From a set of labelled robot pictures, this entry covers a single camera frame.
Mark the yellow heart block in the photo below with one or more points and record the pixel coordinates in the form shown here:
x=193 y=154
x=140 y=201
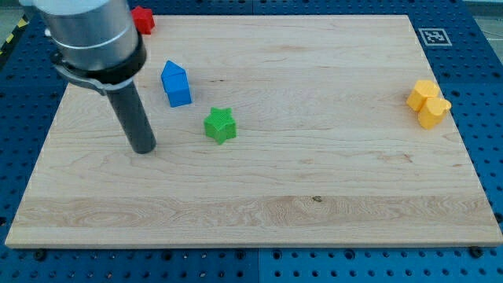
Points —
x=433 y=112

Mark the yellow pentagon block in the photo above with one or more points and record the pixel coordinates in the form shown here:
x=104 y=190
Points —
x=422 y=90

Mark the wooden board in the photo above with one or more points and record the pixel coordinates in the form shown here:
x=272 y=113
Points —
x=327 y=153

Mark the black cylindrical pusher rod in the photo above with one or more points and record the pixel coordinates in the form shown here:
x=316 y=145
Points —
x=130 y=112

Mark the white fiducial marker tag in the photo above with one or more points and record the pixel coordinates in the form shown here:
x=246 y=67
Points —
x=434 y=37

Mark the green star block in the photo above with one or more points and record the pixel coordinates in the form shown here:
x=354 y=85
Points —
x=220 y=125

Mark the blue cube block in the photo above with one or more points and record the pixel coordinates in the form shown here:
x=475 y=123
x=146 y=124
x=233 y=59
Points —
x=177 y=89

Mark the blue triangle block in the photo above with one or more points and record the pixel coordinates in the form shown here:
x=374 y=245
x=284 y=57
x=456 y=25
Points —
x=170 y=68

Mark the red block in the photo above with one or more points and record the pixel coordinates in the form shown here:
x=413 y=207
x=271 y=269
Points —
x=143 y=19

